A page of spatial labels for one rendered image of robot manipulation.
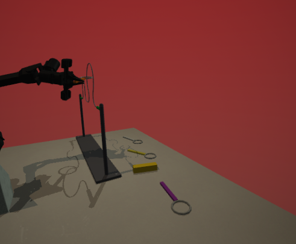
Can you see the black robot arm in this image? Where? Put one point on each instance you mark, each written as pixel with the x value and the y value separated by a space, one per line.
pixel 29 75

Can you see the grey ring with purple handle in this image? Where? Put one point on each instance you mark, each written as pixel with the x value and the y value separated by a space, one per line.
pixel 174 199

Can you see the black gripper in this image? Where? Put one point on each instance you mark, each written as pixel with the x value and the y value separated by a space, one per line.
pixel 62 79

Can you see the yellow rectangular block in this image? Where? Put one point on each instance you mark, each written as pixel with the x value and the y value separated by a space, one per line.
pixel 146 167

